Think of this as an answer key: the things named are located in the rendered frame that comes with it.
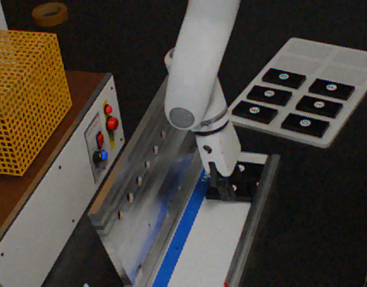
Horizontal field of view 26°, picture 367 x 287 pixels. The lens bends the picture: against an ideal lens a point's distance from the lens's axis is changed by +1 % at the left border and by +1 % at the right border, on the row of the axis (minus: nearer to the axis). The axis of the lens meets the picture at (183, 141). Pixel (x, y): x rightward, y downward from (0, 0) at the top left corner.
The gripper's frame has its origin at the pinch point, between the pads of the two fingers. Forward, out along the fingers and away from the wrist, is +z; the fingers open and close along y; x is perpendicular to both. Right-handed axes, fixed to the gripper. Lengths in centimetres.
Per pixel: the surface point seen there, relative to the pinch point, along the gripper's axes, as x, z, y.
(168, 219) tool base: 11.0, 0.7, -9.7
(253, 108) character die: 3.2, 2.1, 30.8
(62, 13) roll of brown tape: 68, -12, 69
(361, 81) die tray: -19, 8, 47
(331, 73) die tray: -12, 6, 50
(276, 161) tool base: -6.1, 4.0, 11.8
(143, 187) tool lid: 11.9, -9.8, -12.0
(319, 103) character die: -11.4, 5.2, 34.8
